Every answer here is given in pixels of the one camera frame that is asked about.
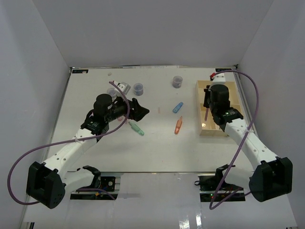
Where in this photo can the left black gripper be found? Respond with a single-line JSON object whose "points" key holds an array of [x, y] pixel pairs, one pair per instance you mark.
{"points": [[138, 112]]}

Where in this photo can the left clear clip jar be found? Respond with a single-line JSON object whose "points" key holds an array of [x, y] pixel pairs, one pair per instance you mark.
{"points": [[138, 89]]}

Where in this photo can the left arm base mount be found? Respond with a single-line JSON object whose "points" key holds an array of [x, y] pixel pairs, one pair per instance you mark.
{"points": [[100, 184]]}

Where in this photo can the wooden compartment box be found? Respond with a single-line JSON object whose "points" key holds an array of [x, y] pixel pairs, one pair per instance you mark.
{"points": [[215, 127]]}

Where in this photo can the clear clip jar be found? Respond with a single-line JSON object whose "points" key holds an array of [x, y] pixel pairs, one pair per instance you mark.
{"points": [[138, 89], [177, 81]]}

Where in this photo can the right clear clip jar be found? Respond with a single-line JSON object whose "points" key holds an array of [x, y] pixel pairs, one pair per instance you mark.
{"points": [[177, 81]]}

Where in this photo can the blue highlighter cap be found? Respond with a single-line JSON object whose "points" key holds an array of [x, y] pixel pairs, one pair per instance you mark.
{"points": [[177, 107]]}

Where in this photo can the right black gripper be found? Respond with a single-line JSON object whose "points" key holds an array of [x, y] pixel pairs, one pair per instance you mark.
{"points": [[207, 93]]}

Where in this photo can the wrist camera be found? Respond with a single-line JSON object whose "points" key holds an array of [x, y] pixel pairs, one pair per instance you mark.
{"points": [[217, 78], [124, 87]]}

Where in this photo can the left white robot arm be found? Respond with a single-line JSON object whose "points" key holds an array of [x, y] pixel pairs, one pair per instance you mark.
{"points": [[50, 180]]}

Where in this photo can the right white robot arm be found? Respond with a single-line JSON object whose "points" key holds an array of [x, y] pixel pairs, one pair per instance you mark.
{"points": [[272, 176]]}

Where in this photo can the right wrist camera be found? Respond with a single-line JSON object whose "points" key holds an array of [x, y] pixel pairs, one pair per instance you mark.
{"points": [[217, 78]]}

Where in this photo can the green highlighter pen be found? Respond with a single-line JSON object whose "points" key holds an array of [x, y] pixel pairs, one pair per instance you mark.
{"points": [[136, 128]]}

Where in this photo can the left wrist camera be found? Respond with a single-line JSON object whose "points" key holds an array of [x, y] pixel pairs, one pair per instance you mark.
{"points": [[124, 87]]}

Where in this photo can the pink highlighter pen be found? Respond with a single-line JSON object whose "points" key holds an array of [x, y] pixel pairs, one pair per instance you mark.
{"points": [[206, 114]]}

